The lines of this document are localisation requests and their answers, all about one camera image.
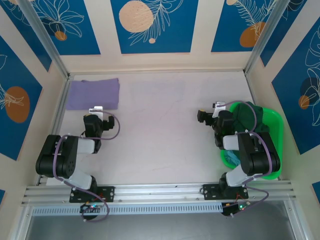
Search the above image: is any light blue t-shirt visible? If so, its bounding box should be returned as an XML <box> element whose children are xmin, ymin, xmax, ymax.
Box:
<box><xmin>223</xmin><ymin>149</ymin><xmax>241</xmax><ymax>168</ymax></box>

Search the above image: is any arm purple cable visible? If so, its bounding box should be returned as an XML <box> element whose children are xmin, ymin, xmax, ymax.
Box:
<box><xmin>52</xmin><ymin>112</ymin><xmax>122</xmax><ymax>223</ymax></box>
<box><xmin>216</xmin><ymin>100</ymin><xmax>273</xmax><ymax>218</ymax></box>

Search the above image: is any aluminium frame post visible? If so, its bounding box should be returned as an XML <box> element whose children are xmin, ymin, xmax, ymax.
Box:
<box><xmin>17</xmin><ymin>0</ymin><xmax>71</xmax><ymax>80</ymax></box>
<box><xmin>244</xmin><ymin>0</ymin><xmax>308</xmax><ymax>77</ymax></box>

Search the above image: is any grey slotted cable duct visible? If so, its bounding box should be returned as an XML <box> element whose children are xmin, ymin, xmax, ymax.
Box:
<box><xmin>31</xmin><ymin>202</ymin><xmax>223</xmax><ymax>216</ymax></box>

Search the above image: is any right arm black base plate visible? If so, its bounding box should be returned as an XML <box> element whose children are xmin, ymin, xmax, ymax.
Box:
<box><xmin>202</xmin><ymin>183</ymin><xmax>250</xmax><ymax>201</ymax></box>

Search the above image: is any green plastic basket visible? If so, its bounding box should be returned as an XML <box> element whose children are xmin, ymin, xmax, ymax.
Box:
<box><xmin>219</xmin><ymin>100</ymin><xmax>285</xmax><ymax>181</ymax></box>

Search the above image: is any aluminium table edge rail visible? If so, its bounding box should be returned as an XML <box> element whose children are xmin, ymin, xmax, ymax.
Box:
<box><xmin>243</xmin><ymin>70</ymin><xmax>258</xmax><ymax>106</ymax></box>
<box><xmin>36</xmin><ymin>77</ymin><xmax>72</xmax><ymax>186</ymax></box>

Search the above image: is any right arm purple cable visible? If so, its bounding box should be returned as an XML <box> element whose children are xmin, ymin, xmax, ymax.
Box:
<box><xmin>216</xmin><ymin>100</ymin><xmax>273</xmax><ymax>218</ymax></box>

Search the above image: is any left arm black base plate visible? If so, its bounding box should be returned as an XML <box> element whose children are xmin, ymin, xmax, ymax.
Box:
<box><xmin>69</xmin><ymin>186</ymin><xmax>116</xmax><ymax>203</ymax></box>

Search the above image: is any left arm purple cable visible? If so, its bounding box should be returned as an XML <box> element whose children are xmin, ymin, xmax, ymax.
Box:
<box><xmin>52</xmin><ymin>112</ymin><xmax>122</xmax><ymax>223</ymax></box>

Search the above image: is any purple folded t-shirt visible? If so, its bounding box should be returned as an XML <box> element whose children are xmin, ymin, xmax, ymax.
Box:
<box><xmin>65</xmin><ymin>77</ymin><xmax>120</xmax><ymax>111</ymax></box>

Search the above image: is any dark green t-shirt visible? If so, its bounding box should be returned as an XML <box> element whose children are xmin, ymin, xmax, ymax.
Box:
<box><xmin>233</xmin><ymin>101</ymin><xmax>271</xmax><ymax>137</ymax></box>

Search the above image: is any grey metal sheet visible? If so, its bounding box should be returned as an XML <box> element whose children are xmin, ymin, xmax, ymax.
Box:
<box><xmin>23</xmin><ymin>213</ymin><xmax>297</xmax><ymax>240</ymax></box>

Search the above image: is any aluminium mounting rail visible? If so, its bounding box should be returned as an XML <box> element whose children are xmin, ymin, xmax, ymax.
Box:
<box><xmin>21</xmin><ymin>181</ymin><xmax>298</xmax><ymax>207</ymax></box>

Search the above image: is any blue floral wall panel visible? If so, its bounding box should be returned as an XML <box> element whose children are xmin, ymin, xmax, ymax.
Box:
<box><xmin>271</xmin><ymin>23</ymin><xmax>320</xmax><ymax>155</ymax></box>
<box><xmin>211</xmin><ymin>0</ymin><xmax>279</xmax><ymax>53</ymax></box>
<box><xmin>4</xmin><ymin>0</ymin><xmax>101</xmax><ymax>56</ymax></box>
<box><xmin>0</xmin><ymin>34</ymin><xmax>44</xmax><ymax>161</ymax></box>
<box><xmin>110</xmin><ymin>0</ymin><xmax>200</xmax><ymax>55</ymax></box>

